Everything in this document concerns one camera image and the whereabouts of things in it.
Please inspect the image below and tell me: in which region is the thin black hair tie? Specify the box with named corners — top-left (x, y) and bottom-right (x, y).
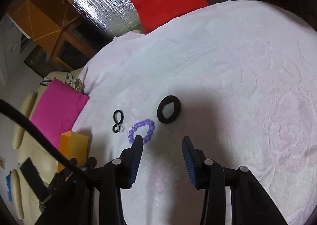
top-left (112, 109), bottom-right (125, 134)

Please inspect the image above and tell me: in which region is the purple beaded bracelet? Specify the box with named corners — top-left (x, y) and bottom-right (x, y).
top-left (127, 118), bottom-right (156, 145)

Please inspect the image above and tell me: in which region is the orange cardboard box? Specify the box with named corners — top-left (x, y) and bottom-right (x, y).
top-left (59, 131), bottom-right (89, 166)

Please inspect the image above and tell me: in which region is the thick black scrunchie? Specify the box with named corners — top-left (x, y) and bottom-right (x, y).
top-left (156, 95), bottom-right (182, 124)

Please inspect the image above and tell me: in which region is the magenta pillow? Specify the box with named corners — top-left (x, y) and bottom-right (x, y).
top-left (31, 78), bottom-right (89, 148)

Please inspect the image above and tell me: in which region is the beige leather headboard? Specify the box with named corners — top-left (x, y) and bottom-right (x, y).
top-left (11, 85), bottom-right (62, 224)

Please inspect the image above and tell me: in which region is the patterned cloth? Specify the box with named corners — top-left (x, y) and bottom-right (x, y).
top-left (65, 72), bottom-right (83, 92)

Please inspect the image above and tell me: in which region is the pink white blanket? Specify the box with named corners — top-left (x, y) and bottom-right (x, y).
top-left (73, 0), bottom-right (316, 224)

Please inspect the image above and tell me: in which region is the wooden cabinet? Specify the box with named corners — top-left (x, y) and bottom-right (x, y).
top-left (7, 0), bottom-right (97, 71)

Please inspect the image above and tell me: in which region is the black cable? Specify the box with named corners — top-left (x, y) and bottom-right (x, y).
top-left (0, 98), bottom-right (88, 178)

